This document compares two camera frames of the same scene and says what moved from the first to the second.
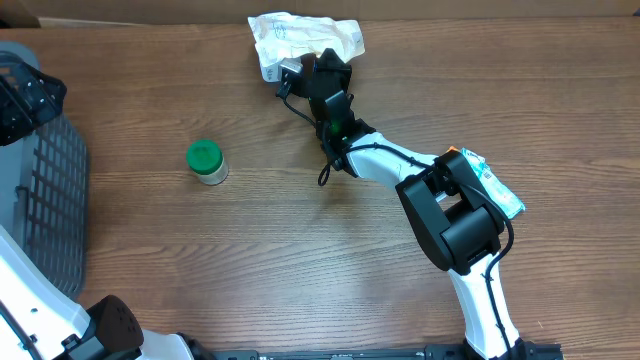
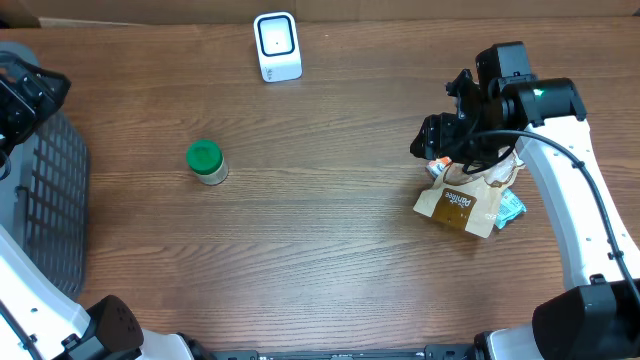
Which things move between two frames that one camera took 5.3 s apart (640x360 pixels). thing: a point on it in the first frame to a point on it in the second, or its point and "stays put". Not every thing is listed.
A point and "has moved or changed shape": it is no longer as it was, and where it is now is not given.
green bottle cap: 204,156 stays put
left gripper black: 25,117 stays put
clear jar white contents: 208,162 stays put
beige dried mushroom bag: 281,36 has moved or changed shape
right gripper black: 344,69 to 439,138
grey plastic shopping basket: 44,192 stays put
